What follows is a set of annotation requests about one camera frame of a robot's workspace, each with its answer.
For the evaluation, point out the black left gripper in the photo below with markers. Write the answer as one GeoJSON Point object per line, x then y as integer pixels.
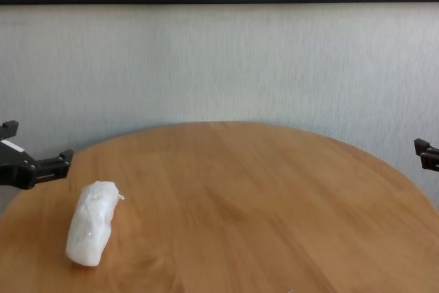
{"type": "Point", "coordinates": [15, 169]}

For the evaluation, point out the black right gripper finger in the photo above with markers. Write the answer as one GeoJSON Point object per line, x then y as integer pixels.
{"type": "Point", "coordinates": [428, 155]}

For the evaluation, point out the white plastic-wrapped sandbag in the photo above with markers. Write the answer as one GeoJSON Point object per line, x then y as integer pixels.
{"type": "Point", "coordinates": [91, 224]}

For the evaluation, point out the black wall rail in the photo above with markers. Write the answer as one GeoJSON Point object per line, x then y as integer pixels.
{"type": "Point", "coordinates": [219, 0]}

